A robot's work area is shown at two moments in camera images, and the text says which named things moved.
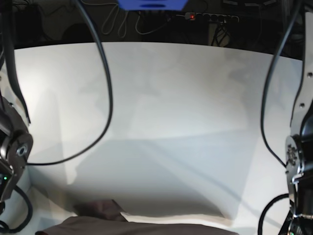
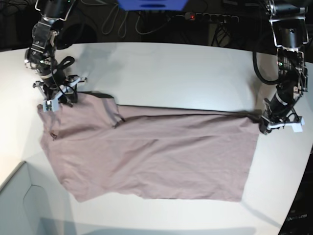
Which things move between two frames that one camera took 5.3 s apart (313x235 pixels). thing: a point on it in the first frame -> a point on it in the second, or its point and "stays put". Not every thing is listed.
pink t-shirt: x=104 y=217 -> x=106 y=151
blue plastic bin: x=152 y=5 stays put
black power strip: x=211 y=17 stays put
